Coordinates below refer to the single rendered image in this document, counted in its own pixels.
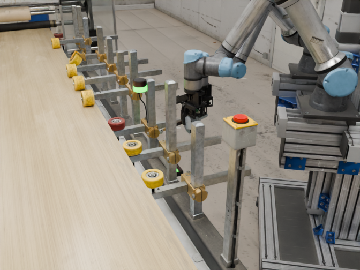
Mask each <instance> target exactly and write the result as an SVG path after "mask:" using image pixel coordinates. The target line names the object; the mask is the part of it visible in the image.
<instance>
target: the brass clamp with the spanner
mask: <svg viewBox="0 0 360 270"><path fill-rule="evenodd" d="M141 124H144V126H145V133H146V134H147V136H148V137H151V138H153V139H154V138H157V137H158V136H159V134H160V131H159V130H158V126H157V125H156V126H153V127H149V126H148V125H147V120H144V118H143V119H141Z"/></svg>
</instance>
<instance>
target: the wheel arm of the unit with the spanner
mask: <svg viewBox="0 0 360 270"><path fill-rule="evenodd" d="M180 121H181V117H177V118H176V123H178V122H180ZM156 125H157V126H158V129H161V128H165V127H166V120H161V121H156ZM139 132H145V126H144V124H138V125H131V126H126V127H125V128H124V129H122V130H119V131H113V133H114V134H115V136H116V137H119V136H124V135H128V134H134V133H139Z"/></svg>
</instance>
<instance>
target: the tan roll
mask: <svg viewBox="0 0 360 270"><path fill-rule="evenodd" d="M55 13H60V10H43V11H29V6H22V7H4V8H0V23H3V22H12V21H26V20H31V15H40V14H55Z"/></svg>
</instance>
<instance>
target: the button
mask: <svg viewBox="0 0 360 270"><path fill-rule="evenodd" d="M233 120H234V121H235V122H238V123H244V122H246V121H248V117H247V116H246V115H243V114H237V115H235V116H233Z"/></svg>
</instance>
